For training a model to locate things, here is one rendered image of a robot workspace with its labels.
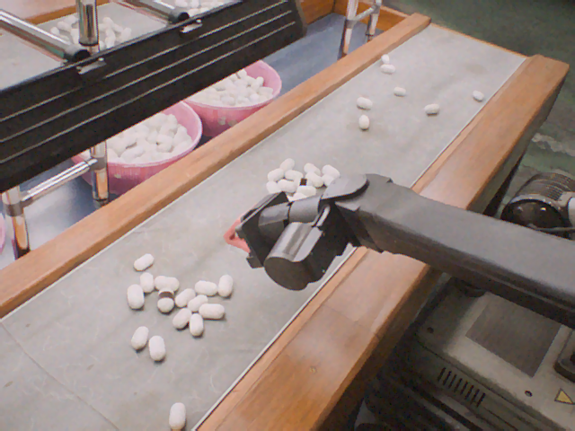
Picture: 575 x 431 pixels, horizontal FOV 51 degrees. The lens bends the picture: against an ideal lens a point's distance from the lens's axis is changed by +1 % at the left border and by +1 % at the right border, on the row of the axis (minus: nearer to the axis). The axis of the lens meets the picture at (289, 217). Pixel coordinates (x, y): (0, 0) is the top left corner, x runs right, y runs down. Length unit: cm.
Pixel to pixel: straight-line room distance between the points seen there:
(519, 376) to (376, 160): 51
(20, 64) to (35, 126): 88
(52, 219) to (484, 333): 87
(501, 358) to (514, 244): 80
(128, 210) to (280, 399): 40
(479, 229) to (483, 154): 76
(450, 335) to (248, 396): 64
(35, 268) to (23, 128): 35
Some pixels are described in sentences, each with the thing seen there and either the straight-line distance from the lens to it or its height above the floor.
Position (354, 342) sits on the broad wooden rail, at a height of 76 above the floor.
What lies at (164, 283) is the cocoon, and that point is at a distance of 88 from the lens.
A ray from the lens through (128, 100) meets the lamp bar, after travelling 66.
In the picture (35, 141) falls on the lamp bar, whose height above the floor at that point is 107.
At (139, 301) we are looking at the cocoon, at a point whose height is 76.
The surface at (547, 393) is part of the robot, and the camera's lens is 130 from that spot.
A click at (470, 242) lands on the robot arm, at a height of 107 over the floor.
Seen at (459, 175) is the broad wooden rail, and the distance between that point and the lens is 121.
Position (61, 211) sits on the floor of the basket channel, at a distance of 114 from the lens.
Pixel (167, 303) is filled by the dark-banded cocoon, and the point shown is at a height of 76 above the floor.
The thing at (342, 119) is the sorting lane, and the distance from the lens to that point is 134.
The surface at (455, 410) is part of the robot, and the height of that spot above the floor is 36.
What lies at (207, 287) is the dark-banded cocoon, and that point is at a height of 76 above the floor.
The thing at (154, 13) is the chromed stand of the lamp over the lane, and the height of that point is 111.
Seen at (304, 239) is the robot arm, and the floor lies 94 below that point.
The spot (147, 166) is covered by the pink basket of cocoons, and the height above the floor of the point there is 76.
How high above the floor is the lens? 139
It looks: 39 degrees down
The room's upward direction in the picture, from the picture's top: 10 degrees clockwise
